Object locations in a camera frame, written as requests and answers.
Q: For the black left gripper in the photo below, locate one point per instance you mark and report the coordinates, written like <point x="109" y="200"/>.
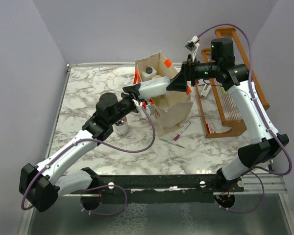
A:
<point x="134" y="90"/>

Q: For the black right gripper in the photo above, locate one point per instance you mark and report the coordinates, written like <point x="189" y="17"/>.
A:
<point x="180" y="83"/>

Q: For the white square bottle dark cap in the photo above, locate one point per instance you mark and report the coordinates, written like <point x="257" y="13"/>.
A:
<point x="148" y="73"/>

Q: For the cream floral canvas bag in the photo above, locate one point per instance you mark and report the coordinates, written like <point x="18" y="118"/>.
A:
<point x="171" y="110"/>

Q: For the silver chrome bottle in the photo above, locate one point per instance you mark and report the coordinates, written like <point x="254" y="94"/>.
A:
<point x="121" y="126"/>

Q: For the beige bottle beige cap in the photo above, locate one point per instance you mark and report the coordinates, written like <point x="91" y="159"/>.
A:
<point x="156" y="77"/>

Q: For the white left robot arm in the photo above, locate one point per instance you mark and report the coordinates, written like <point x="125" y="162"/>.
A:
<point x="42" y="184"/>

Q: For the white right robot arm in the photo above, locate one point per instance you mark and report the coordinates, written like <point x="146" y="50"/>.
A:
<point x="266" y="141"/>

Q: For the small white box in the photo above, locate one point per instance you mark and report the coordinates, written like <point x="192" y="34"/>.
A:
<point x="205" y="90"/>

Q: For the wooden rack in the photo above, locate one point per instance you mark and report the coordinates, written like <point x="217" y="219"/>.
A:
<point x="230" y="56"/>

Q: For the pink white pen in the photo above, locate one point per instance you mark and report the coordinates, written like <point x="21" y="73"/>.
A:
<point x="181" y="132"/>

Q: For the silver pen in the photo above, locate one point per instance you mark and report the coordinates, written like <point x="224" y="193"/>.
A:
<point x="171" y="142"/>

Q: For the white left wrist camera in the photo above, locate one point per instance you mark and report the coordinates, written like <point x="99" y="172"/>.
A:
<point x="144" y="108"/>

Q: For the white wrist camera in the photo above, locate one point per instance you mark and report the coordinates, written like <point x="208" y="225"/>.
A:
<point x="192" y="45"/>
<point x="144" y="108"/>

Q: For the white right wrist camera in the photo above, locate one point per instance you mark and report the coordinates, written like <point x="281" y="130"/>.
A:
<point x="192" y="45"/>

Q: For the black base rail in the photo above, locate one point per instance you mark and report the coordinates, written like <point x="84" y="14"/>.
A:
<point x="152" y="189"/>

